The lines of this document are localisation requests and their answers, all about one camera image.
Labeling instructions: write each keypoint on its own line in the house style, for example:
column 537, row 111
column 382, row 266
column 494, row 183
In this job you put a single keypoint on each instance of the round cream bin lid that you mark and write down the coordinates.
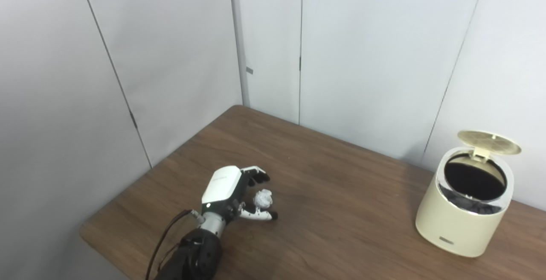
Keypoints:
column 488, row 141

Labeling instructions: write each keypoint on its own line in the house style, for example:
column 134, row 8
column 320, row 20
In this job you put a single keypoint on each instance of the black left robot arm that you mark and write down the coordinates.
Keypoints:
column 196, row 254

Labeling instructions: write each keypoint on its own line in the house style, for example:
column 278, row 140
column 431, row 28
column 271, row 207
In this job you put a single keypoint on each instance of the black bin liner bag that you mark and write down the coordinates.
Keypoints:
column 473, row 182

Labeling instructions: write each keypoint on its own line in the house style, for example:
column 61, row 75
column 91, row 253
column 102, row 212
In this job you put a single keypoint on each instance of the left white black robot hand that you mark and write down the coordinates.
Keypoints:
column 222, row 184

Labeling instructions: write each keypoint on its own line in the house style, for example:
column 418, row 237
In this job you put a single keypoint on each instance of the white paper ball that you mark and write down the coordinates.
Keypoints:
column 263, row 199

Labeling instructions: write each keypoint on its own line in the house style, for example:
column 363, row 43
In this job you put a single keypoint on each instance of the cream-colored desktop bin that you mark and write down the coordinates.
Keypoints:
column 456, row 228

